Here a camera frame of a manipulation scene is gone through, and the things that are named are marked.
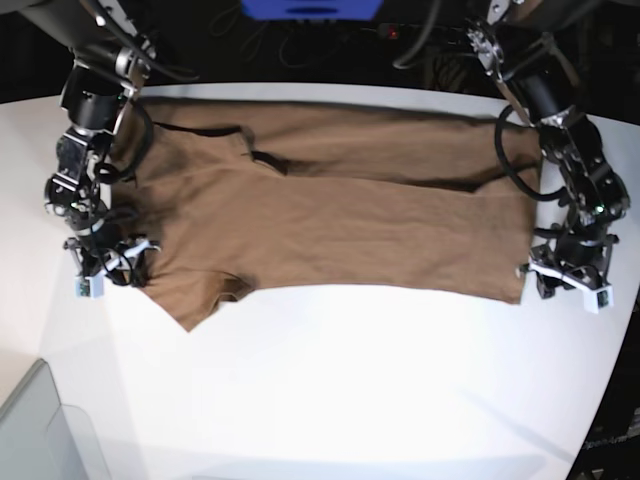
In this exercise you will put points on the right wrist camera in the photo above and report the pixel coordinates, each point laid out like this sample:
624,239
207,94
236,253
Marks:
89,287

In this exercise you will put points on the brown t-shirt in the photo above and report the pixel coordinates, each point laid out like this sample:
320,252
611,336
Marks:
250,196

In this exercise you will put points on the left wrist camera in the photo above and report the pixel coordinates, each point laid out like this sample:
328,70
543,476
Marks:
598,299

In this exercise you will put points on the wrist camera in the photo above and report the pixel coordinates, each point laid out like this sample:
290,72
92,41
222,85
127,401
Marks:
598,299
89,287

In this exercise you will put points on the blue box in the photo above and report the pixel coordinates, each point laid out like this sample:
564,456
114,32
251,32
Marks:
277,10

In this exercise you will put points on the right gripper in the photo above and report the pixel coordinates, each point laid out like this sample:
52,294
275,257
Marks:
124,265

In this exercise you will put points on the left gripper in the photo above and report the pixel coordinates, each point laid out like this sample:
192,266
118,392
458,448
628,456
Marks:
568,262

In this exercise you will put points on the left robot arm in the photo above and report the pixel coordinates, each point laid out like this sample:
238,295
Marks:
514,42

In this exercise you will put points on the black power strip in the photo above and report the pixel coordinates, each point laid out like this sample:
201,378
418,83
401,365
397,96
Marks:
447,35

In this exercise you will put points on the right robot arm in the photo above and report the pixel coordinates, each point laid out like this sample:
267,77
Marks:
114,53

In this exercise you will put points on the grey plastic bin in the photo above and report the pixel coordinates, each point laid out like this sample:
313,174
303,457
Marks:
44,438

